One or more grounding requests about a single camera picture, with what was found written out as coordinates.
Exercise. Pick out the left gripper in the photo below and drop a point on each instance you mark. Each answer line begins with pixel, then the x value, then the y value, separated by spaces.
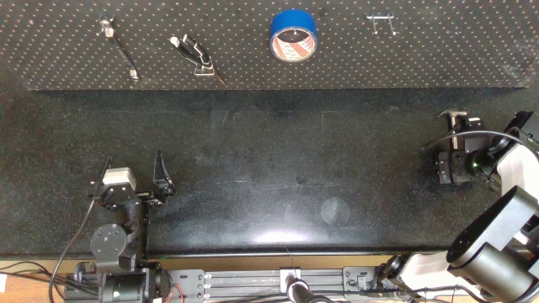
pixel 155 198

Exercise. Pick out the wrench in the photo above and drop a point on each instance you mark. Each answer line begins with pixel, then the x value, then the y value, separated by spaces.
pixel 122 52

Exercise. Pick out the black and white pliers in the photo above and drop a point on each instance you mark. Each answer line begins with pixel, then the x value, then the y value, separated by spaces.
pixel 195 54

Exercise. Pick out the roll of blue tape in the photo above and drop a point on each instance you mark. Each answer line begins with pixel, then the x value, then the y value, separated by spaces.
pixel 292 19

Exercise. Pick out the hammer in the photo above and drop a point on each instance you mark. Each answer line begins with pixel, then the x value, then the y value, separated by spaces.
pixel 450 113

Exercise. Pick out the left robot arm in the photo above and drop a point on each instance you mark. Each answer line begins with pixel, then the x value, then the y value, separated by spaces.
pixel 108 242

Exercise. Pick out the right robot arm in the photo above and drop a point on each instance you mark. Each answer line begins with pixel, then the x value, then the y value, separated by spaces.
pixel 497 235

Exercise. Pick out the black pegboard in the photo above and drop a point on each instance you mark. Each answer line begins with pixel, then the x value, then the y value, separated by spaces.
pixel 379 59

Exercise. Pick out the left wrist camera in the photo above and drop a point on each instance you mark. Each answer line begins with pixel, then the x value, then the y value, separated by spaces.
pixel 119 177

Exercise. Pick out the mounting rail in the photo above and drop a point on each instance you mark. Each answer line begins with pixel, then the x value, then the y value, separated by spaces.
pixel 244 280

